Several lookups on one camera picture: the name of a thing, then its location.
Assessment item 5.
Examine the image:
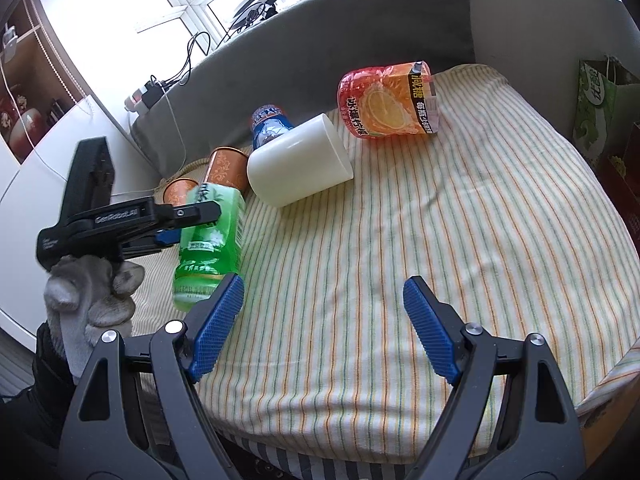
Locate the green tea bottle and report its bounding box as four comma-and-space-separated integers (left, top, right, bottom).
172, 182, 245, 312

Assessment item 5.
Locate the orange paper cup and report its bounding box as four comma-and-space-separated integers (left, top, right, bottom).
204, 146, 250, 193
162, 177, 198, 207

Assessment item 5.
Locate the white plastic cup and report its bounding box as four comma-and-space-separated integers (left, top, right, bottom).
247, 114, 354, 208

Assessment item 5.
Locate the grey gloved left hand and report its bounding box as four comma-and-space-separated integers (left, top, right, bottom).
43, 255, 145, 382

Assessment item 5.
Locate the blue drink bottle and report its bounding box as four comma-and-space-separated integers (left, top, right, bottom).
250, 104, 294, 150

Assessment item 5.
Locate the red white vase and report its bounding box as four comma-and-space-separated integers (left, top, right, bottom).
1, 84, 48, 164

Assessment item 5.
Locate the white power strip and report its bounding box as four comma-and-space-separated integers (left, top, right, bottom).
124, 89, 149, 115

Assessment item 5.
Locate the white cabinet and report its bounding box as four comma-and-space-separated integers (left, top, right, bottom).
0, 0, 166, 340

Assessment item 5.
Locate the black power adapter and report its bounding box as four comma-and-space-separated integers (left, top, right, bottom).
141, 79, 164, 110

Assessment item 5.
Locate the grey sofa back cushion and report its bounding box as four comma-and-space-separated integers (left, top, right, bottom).
131, 0, 475, 178

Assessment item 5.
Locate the striped yellow towel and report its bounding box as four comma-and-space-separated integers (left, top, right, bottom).
130, 63, 640, 466

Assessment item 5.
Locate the green paper bag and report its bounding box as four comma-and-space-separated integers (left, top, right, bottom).
573, 56, 639, 167

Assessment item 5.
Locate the white cable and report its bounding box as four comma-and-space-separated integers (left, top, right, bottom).
0, 54, 166, 201

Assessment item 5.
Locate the ring light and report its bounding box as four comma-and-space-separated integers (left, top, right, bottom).
229, 0, 278, 32

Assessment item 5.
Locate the black cable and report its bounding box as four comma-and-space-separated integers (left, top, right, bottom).
159, 1, 277, 92

